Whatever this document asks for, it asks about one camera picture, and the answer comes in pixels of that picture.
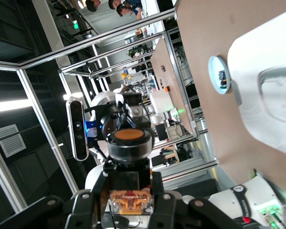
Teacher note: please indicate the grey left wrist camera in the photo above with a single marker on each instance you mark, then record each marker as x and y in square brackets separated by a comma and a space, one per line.
[77, 133]

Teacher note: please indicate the brown background table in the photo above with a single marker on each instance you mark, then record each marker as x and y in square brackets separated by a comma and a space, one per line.
[169, 66]

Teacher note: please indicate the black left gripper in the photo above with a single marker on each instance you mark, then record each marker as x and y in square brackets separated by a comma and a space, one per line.
[110, 121]

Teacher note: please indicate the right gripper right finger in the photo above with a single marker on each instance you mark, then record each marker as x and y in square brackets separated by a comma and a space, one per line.
[171, 212]

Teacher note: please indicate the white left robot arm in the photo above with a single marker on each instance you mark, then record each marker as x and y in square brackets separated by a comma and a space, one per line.
[228, 202]

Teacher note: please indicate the person with dark hair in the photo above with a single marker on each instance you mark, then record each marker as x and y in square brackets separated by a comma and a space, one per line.
[114, 3]
[93, 5]
[128, 9]

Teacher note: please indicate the white wall vent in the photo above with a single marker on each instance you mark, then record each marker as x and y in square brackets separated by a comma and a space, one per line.
[10, 143]

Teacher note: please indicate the white lunch box grey latches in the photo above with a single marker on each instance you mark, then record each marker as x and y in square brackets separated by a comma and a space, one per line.
[252, 71]

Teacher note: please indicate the orange push-button switch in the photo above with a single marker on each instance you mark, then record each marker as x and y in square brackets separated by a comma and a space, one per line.
[128, 148]

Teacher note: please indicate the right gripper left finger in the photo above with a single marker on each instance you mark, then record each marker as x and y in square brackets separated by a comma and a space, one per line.
[83, 210]

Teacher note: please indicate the aluminium cage frame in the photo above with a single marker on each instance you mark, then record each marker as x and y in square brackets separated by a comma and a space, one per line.
[50, 133]

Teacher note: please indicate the light blue round plate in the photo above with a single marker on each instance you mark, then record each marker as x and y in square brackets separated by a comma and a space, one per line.
[214, 71]

